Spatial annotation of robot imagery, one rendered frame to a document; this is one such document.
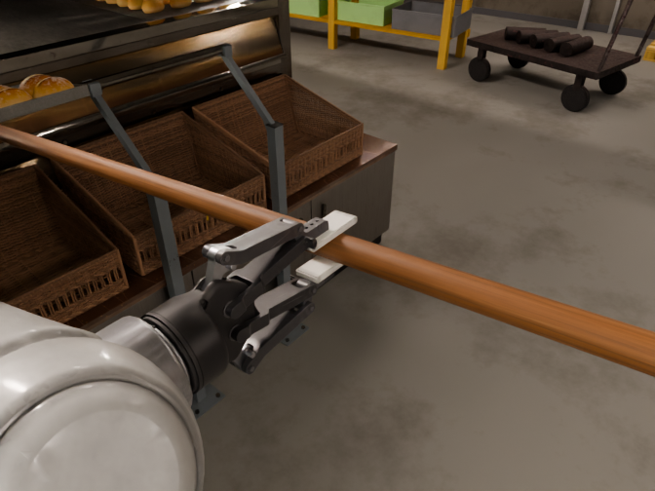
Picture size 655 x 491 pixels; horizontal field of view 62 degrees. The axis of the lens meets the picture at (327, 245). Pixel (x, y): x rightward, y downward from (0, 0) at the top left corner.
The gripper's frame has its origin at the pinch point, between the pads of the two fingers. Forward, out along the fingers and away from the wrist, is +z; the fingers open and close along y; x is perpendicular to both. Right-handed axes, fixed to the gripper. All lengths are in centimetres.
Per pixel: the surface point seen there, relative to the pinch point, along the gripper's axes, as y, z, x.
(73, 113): 18, 45, -154
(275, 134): 30, 83, -96
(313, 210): 72, 108, -107
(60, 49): -2, 48, -153
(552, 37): 70, 453, -140
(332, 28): 64, 428, -360
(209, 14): -3, 109, -152
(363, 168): 65, 140, -105
